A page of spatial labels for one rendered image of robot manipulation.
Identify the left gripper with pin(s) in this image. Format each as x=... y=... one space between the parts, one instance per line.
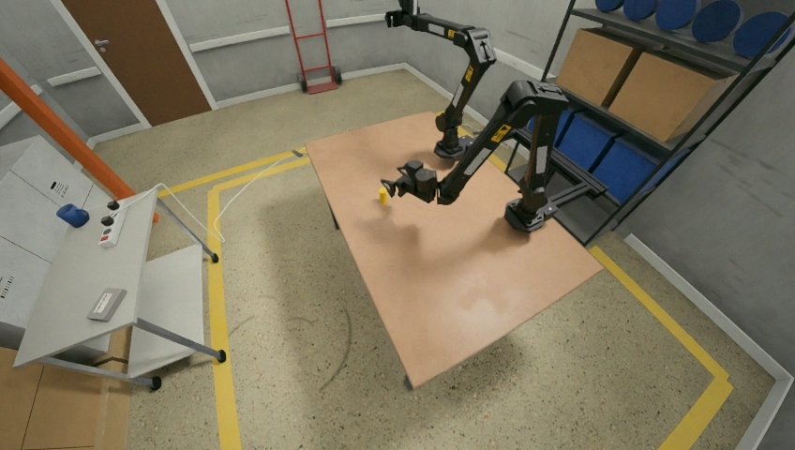
x=398 y=183

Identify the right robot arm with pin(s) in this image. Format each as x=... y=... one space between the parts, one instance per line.
x=467 y=37

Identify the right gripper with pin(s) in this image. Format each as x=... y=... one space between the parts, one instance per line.
x=395 y=22

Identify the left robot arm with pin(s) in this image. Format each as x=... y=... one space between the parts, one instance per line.
x=521 y=100

